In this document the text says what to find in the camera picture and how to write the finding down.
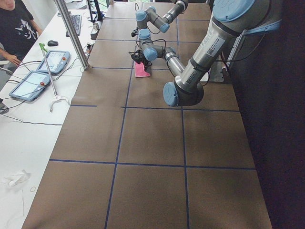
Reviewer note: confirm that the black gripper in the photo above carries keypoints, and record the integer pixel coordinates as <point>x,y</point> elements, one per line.
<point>144,62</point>

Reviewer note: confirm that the pink towel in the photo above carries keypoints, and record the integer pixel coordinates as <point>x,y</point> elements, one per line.
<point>139,71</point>

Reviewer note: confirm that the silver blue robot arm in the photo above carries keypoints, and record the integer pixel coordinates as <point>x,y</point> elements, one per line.
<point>230,19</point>
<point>162,23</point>

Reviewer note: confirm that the silver metal cylinder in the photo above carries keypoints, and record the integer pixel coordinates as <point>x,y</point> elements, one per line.
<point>96,26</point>

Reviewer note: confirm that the black keyboard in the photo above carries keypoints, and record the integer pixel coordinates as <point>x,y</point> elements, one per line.
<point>76,21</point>

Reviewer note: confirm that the upper blue teach pendant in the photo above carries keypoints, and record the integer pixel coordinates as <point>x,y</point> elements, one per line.
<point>57,60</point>

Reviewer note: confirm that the blue teach pendant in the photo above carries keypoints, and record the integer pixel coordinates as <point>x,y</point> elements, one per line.
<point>57,60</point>
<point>31,86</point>

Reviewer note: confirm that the black computer mouse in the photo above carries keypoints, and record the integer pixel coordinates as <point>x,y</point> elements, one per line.
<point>52,43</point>

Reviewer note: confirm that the long metal reacher grabber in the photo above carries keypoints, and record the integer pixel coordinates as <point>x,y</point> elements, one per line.
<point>57,98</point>

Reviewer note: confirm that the lower blue teach pendant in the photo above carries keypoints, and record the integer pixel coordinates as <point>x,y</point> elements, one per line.
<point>31,86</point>

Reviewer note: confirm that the person in black shirt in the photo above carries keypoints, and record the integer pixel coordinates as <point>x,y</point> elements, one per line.
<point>18,30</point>

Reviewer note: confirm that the crumpled white tissue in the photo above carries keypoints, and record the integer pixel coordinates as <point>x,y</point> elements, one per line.
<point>16,179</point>

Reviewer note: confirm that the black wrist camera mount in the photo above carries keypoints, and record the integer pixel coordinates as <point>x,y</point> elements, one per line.
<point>134,32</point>
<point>135,56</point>

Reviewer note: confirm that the aluminium frame post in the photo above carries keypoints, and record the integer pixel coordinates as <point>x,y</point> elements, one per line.
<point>72,32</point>

